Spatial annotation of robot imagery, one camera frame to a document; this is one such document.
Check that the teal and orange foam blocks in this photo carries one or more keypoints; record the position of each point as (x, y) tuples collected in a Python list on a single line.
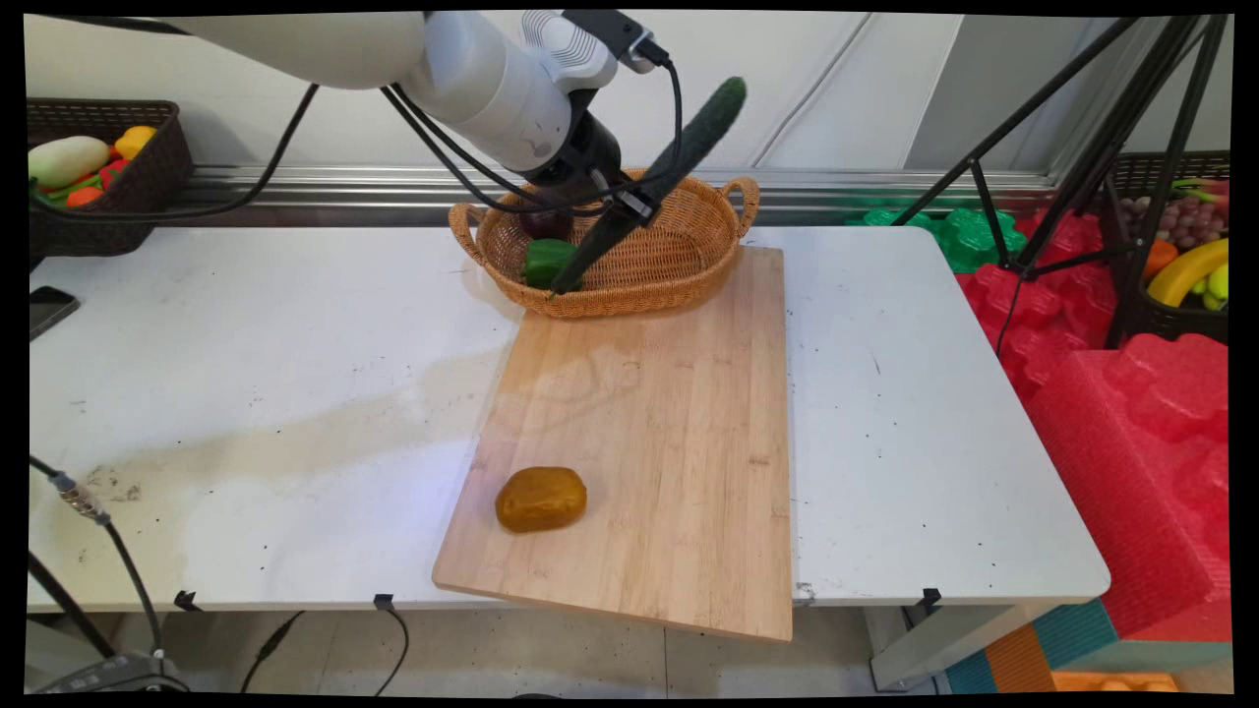
[(1062, 649)]

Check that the long dark green cucumber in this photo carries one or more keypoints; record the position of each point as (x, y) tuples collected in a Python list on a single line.
[(689, 147)]

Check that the dark woven fruit basket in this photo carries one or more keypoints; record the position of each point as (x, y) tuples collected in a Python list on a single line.
[(1170, 320)]

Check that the green bell pepper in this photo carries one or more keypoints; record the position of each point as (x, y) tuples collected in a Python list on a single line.
[(543, 264)]

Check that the pale white radish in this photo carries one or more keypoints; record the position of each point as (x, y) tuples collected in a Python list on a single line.
[(67, 161)]

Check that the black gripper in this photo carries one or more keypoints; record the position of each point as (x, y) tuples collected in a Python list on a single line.
[(585, 147)]

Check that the red pepper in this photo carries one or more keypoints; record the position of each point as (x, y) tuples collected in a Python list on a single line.
[(113, 172)]

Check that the black camera tripod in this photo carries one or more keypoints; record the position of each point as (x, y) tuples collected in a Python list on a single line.
[(1111, 138)]

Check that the dark woven vegetable basket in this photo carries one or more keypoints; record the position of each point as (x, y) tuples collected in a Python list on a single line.
[(148, 187)]

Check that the yellow bell pepper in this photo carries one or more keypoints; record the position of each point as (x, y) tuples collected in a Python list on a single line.
[(136, 142)]

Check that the black power adapter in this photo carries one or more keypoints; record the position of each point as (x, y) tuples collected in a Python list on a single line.
[(113, 676)]

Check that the light wooden cutting board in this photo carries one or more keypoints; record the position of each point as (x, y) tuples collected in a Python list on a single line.
[(649, 442)]

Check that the purple grape bunch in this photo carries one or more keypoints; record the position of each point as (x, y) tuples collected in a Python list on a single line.
[(1185, 221)]

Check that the aluminium wall rail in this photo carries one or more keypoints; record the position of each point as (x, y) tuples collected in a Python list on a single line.
[(866, 187)]

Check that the brown potato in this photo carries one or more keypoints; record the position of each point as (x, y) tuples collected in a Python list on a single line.
[(541, 499)]

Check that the red foam puzzle tiles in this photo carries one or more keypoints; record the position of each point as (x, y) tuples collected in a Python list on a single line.
[(1043, 315)]

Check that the black smartphone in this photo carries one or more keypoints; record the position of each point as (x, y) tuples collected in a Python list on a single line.
[(49, 310)]

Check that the yellow banana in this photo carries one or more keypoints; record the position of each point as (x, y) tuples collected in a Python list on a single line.
[(1185, 273)]

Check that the green foam puzzle tiles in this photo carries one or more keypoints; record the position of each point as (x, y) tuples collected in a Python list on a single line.
[(969, 236)]

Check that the white table leg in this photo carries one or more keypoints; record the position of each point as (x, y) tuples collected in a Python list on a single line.
[(934, 644)]

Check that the orange fruit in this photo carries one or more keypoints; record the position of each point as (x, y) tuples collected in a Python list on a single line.
[(1159, 260)]

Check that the yellow-green fruit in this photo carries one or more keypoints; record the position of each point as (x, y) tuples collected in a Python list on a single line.
[(1218, 283)]

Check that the small orange vegetable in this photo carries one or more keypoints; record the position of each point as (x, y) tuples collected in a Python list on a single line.
[(85, 196)]

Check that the oval woven wicker basket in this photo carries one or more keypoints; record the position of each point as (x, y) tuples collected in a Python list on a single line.
[(639, 275)]

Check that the green bean pod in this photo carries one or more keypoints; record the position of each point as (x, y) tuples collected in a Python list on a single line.
[(69, 187)]

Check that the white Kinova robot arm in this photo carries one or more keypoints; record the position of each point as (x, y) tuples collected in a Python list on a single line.
[(472, 69)]

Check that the dark purple round onion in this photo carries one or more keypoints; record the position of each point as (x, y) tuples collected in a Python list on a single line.
[(543, 224)]

